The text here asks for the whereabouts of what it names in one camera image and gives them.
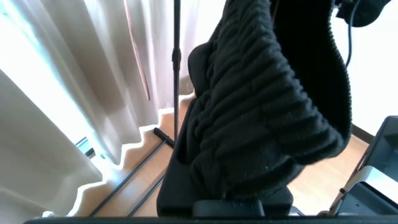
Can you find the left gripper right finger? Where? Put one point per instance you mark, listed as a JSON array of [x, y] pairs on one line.
[[281, 202]]

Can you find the window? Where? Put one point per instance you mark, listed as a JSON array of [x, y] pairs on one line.
[[85, 147]]

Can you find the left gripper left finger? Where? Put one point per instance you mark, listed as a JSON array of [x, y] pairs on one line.
[[174, 189]]

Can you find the black shorts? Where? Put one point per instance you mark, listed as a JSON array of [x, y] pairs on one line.
[[255, 109]]

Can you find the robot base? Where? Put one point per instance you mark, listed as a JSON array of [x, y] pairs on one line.
[[379, 186]]

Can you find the pink clothes hanger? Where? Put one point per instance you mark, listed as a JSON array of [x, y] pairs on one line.
[[138, 56]]

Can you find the black clothes rack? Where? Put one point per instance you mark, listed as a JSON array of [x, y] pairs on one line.
[[176, 62]]

